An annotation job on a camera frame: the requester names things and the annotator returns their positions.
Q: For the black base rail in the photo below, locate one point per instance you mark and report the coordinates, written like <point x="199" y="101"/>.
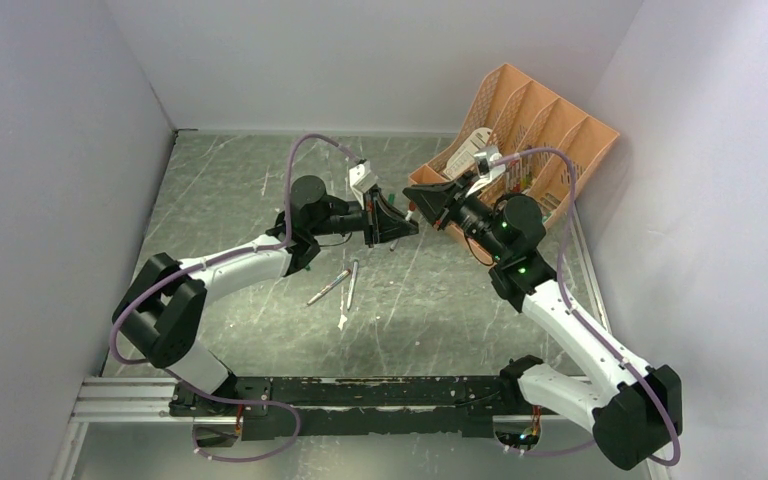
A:
<point x="276" y="407"/>

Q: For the white pen red tip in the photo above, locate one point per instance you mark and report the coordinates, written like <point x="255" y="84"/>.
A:
<point x="342" y="276"/>

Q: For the white pen grey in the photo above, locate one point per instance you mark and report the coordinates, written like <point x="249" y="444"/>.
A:
<point x="352" y="283"/>

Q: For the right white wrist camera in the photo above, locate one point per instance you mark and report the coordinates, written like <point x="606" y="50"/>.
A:
<point x="489" y="167"/>

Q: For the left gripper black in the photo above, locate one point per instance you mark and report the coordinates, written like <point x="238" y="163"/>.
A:
<point x="388" y="223"/>

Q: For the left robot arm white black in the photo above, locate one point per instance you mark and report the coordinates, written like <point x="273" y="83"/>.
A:
<point x="161" y="312"/>

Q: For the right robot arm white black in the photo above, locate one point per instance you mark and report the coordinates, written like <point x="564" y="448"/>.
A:
<point x="631" y="408"/>

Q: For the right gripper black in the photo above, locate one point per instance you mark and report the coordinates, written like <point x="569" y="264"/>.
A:
<point x="436" y="200"/>

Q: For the orange plastic file organizer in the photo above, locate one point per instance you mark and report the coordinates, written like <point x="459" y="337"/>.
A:
<point x="520" y="114"/>

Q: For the aluminium frame rail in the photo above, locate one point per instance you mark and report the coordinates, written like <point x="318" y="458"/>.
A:
<point x="110" y="400"/>

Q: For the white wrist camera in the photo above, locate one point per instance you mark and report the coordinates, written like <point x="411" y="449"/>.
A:
<point x="361" y="180"/>
<point x="489" y="167"/>

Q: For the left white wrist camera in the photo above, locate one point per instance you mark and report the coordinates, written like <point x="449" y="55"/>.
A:
<point x="361" y="180"/>

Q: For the white pen brown end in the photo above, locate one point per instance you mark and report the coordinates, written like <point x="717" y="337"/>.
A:
<point x="408" y="217"/>

